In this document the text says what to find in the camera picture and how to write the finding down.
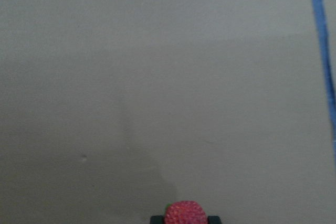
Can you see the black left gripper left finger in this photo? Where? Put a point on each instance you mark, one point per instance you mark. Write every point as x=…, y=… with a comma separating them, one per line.
x=157, y=219

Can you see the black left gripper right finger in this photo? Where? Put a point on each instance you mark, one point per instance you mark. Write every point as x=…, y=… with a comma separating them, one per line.
x=213, y=220

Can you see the red strawberry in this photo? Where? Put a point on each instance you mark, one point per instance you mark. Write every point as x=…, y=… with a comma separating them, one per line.
x=185, y=212

